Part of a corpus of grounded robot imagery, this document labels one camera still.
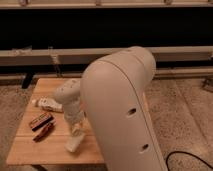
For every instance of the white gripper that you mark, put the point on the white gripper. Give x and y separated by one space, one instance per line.
75 116

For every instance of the white sponge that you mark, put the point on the white sponge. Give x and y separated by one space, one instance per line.
73 142

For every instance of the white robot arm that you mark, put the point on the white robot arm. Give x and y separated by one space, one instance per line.
111 95

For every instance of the brown candy bar box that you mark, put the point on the brown candy bar box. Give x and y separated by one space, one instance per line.
40 121

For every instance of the white tube package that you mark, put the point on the white tube package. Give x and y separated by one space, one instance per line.
47 104

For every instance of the wooden table board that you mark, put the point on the wooden table board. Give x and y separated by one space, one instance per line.
51 150

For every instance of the long metal rail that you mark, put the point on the long metal rail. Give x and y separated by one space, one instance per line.
27 57

